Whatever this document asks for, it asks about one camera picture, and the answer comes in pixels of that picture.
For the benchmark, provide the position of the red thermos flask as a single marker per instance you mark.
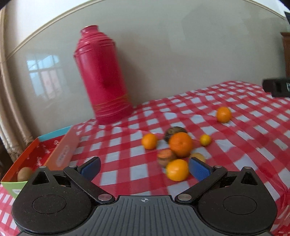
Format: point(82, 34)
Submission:
point(102, 79)

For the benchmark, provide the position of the red white checked tablecloth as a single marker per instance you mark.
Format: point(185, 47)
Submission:
point(237, 147)

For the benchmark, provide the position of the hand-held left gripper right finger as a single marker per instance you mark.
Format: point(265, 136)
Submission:
point(199, 169)

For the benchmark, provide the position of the large orange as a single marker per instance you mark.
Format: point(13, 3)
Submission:
point(180, 144)

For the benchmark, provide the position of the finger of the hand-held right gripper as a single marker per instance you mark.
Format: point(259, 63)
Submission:
point(275, 87)

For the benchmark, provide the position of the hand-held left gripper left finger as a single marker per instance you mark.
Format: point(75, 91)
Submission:
point(91, 169)

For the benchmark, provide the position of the small yellow kumquat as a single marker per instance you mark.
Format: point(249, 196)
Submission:
point(205, 140)

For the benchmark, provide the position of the yellow fruit behind pad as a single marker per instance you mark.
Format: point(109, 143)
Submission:
point(199, 156)

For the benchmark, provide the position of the orange red cardboard box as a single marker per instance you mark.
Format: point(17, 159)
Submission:
point(63, 152)

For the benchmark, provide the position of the brown kiwi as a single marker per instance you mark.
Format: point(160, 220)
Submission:
point(24, 173)

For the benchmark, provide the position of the brown wooden cabinet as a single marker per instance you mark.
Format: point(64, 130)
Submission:
point(286, 54)

